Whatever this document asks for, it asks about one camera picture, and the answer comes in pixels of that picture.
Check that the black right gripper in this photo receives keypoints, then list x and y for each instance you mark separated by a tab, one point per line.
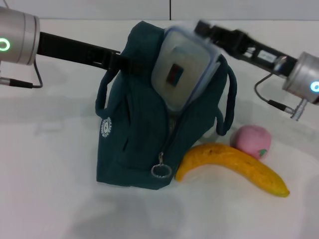
264	56

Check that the clear lunch box blue rim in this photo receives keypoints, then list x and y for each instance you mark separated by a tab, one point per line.
179	74

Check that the dark teal insulated lunch bag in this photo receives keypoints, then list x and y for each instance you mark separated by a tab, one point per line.
132	124

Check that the yellow banana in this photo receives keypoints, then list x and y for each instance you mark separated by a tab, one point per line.
236	161

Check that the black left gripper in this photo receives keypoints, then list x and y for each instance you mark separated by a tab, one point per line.
69	51

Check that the pink peach toy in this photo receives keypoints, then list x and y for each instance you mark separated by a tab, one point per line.
249	139

